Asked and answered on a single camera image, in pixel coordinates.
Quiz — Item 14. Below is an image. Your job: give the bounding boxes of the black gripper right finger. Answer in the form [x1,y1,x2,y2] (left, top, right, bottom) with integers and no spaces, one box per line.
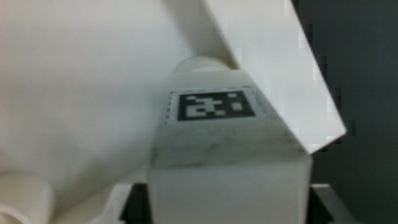
[308,183,366,224]

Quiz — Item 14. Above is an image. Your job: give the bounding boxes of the white table leg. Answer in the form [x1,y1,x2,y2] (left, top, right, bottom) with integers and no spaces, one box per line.
[148,56,311,224]

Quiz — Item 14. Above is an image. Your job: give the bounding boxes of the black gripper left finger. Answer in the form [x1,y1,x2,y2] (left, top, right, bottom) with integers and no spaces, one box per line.
[87,182,151,224]

